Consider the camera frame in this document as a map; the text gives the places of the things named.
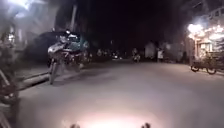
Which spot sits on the grey asphalt road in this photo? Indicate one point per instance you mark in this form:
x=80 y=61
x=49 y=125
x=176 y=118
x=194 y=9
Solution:
x=133 y=93

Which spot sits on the parked motorcycle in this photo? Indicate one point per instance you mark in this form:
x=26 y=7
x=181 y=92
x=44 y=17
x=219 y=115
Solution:
x=65 y=55
x=203 y=65

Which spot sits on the person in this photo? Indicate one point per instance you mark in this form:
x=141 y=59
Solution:
x=160 y=54

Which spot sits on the robot's own part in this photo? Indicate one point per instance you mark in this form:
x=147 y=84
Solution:
x=75 y=126
x=145 y=125

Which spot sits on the raised pavement strip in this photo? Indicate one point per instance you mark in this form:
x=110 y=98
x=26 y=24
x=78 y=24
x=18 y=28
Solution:
x=30 y=78

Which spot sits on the lit shop building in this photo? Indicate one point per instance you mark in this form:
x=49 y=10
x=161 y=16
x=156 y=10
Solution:
x=206 y=36

